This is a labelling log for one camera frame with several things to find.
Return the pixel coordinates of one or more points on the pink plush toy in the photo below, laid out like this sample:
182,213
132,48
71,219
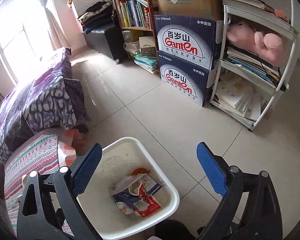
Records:
267,46

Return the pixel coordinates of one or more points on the white plastic shelf rack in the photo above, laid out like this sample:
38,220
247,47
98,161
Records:
247,86

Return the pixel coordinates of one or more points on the window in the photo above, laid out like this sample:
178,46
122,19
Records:
24,38

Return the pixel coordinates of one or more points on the patterned striped tablecloth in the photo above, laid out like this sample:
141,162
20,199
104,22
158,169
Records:
39,153

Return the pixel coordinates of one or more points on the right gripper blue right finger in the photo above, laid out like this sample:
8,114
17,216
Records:
213,167

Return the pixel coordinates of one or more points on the purple patterned bed quilt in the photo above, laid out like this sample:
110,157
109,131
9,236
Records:
50,99

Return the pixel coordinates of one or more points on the lower Ganten water carton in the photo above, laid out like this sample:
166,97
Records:
191,80

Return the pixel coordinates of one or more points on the blue cardboard box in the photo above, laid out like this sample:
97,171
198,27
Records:
129,199

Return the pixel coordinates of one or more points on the wooden bookshelf with books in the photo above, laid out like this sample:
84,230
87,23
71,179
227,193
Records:
136,19

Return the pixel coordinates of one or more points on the white plastic trash bin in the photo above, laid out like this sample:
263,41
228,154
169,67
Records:
113,175

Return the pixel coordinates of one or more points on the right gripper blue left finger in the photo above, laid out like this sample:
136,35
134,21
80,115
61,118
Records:
83,169

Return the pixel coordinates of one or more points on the folded clothes pile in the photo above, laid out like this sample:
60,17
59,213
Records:
96,16

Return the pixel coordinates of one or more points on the orange sausage piece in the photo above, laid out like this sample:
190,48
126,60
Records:
140,170

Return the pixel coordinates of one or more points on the dark storage bench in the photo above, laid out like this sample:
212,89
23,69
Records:
107,40

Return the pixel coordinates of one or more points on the white tissue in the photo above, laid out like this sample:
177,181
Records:
124,208

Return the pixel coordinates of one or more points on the upper Ganten water carton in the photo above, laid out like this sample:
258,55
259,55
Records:
194,39

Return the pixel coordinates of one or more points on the ganten water carton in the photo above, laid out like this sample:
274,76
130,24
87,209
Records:
194,39
191,80

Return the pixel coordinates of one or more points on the red snack packet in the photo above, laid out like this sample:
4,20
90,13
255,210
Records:
145,187

